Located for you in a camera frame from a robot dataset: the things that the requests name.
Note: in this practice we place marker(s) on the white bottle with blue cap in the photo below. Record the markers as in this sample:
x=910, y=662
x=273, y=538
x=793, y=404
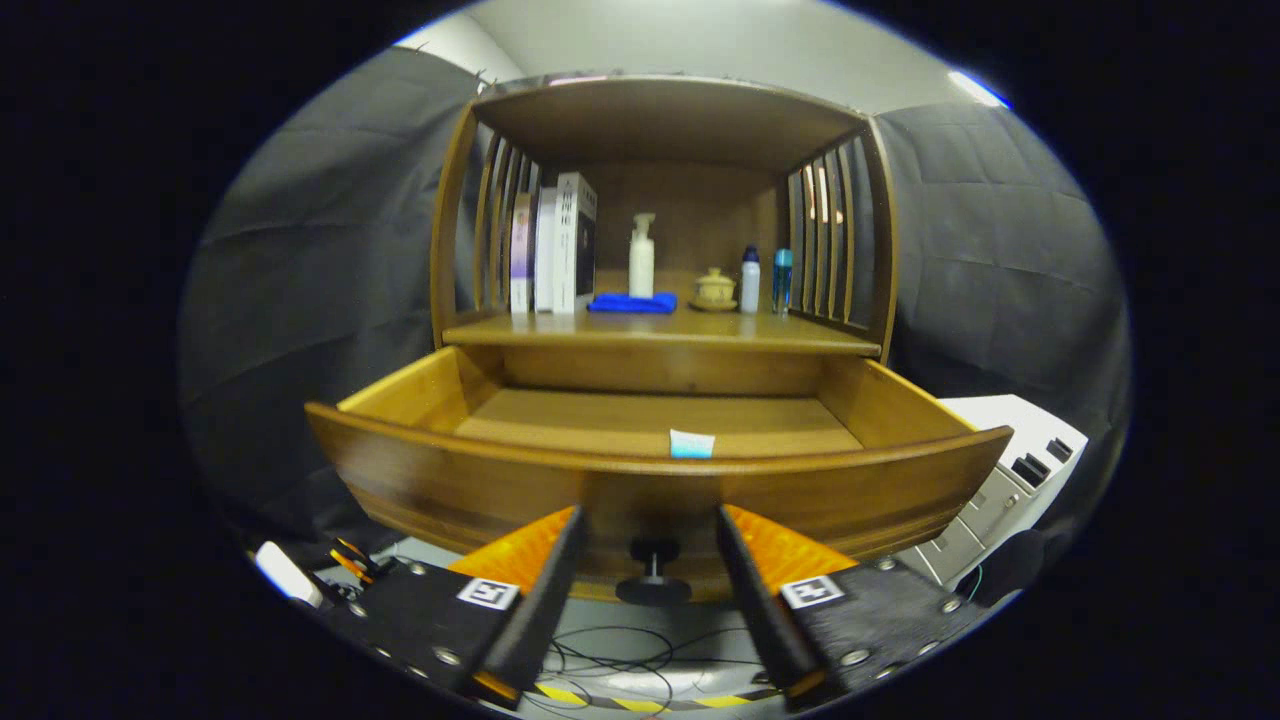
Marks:
x=750, y=285

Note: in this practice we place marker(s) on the beige lidded tea cup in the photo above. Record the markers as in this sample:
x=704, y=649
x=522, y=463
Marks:
x=714, y=290

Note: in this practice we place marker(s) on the blue squeeze tube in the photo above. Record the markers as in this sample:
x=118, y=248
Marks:
x=692, y=445

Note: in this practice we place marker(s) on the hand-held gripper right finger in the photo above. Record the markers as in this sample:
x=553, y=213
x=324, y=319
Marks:
x=760, y=610

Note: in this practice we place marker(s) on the orange black tool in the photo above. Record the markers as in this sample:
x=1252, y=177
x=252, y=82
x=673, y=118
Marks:
x=350, y=555

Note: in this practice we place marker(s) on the strip ceiling light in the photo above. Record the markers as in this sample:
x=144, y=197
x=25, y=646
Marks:
x=978, y=90

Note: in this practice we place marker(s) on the purple book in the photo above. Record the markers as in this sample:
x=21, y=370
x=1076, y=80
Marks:
x=521, y=250

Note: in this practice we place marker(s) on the yellow black floor tape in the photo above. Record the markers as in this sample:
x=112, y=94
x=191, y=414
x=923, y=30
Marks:
x=640, y=705

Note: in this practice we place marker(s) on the blue folded cloth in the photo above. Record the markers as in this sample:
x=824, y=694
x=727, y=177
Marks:
x=630, y=303

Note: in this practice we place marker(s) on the white drawer unit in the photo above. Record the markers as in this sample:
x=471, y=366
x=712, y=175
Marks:
x=990, y=500

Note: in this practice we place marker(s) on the white pump bottle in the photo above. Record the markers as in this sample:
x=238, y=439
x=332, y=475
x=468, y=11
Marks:
x=641, y=265

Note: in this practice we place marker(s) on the thick white book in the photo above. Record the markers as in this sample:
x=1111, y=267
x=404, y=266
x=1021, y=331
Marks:
x=565, y=250

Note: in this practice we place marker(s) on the wooden drawer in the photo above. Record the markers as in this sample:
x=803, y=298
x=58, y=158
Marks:
x=450, y=490

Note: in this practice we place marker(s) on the clear blue bottle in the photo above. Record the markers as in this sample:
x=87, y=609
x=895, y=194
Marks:
x=781, y=275

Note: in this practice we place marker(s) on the white plastic device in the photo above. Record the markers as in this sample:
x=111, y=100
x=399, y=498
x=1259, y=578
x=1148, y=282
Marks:
x=285, y=572

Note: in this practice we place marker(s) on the wooden cabinet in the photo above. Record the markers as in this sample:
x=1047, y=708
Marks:
x=670, y=120

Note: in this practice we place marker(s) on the wooden countertop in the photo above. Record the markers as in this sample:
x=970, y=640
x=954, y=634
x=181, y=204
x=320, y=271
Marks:
x=650, y=328

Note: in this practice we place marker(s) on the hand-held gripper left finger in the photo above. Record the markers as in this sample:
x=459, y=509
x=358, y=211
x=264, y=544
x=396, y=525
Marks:
x=540, y=610

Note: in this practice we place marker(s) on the thin white book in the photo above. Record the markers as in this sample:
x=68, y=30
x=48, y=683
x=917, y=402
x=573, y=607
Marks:
x=545, y=250

